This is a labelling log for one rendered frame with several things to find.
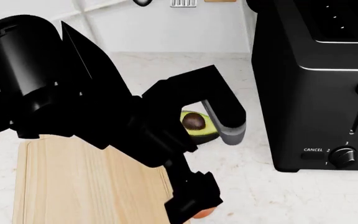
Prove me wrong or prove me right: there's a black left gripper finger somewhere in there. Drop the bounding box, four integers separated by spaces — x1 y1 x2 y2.
162 152 224 224

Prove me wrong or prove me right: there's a black left gripper finger with grey pad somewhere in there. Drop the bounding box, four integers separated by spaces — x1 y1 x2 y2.
141 64 248 146

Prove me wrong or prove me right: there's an orange-red tomato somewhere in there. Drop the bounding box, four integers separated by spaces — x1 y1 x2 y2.
192 207 215 220

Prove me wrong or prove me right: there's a halved avocado with pit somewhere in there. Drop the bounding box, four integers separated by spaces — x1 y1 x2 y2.
180 110 221 146

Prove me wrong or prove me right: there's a light wooden cutting board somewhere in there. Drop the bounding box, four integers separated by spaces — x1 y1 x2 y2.
12 133 193 224

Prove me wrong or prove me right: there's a black two-slot toaster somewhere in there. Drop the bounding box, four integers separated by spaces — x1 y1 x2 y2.
249 0 358 174

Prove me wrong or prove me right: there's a black toaster dial knob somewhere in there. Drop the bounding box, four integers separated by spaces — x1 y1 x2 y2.
328 146 358 170

